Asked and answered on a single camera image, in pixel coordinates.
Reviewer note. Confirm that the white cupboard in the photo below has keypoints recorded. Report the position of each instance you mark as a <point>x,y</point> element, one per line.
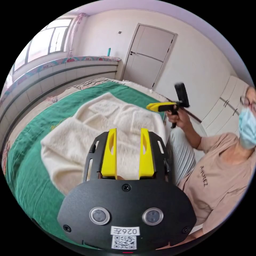
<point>224,108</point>

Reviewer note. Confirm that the white fuzzy sweater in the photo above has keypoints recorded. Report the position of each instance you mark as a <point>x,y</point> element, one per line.
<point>80,136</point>

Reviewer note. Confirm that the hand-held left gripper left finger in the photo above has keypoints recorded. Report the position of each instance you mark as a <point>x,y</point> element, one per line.
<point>108,160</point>

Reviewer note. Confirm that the white door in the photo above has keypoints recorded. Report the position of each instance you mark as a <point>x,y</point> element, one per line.
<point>148,56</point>

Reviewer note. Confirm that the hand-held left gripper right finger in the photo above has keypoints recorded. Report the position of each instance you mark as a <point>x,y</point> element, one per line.
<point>147,160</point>

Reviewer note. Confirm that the window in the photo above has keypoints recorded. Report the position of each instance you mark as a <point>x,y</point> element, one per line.
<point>42,40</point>

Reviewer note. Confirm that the person's right forearm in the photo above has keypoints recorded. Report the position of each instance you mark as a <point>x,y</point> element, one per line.
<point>193,136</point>

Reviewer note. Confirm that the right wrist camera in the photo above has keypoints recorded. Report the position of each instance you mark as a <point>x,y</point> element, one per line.
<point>182,94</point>

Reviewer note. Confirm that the bed with green quilt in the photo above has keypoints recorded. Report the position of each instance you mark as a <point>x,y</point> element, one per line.
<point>30,160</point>

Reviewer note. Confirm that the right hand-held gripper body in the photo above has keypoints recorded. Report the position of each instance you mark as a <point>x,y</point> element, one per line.
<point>173,109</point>

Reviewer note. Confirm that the person's body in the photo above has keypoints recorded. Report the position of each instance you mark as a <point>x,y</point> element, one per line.
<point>220,176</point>

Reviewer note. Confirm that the window ledge with printed cover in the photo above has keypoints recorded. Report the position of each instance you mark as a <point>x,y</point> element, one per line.
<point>60,70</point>

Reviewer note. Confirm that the person's right hand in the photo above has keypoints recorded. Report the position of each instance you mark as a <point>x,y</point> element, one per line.
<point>181,118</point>

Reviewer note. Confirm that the pink curtain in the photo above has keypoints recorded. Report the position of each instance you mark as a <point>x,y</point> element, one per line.
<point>75,34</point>

